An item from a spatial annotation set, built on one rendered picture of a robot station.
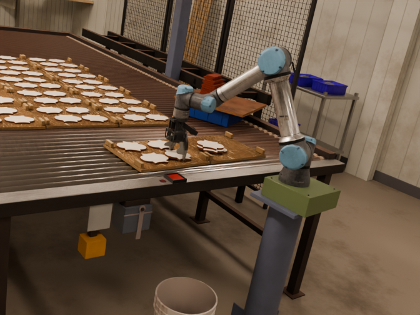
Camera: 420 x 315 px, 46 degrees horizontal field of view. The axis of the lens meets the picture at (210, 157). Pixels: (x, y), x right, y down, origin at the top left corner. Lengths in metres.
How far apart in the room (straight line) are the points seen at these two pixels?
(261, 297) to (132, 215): 0.84
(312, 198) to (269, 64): 0.62
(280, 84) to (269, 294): 1.06
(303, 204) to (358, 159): 3.77
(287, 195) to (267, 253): 0.34
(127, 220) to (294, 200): 0.75
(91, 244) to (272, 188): 0.86
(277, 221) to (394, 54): 3.67
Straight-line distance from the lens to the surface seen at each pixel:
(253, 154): 2.72
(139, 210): 2.12
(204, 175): 2.33
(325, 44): 6.36
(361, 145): 5.93
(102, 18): 7.65
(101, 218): 2.08
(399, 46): 5.73
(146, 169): 2.24
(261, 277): 2.52
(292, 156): 2.14
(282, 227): 2.38
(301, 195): 2.23
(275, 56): 2.11
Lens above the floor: 1.75
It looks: 19 degrees down
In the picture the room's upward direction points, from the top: 11 degrees clockwise
